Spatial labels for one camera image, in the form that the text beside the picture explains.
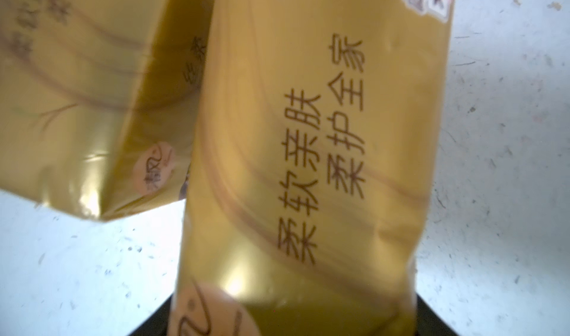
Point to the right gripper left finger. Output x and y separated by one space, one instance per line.
157 323

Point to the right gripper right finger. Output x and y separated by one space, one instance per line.
429 323

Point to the gold tissue pack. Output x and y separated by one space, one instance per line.
312 167
99 101

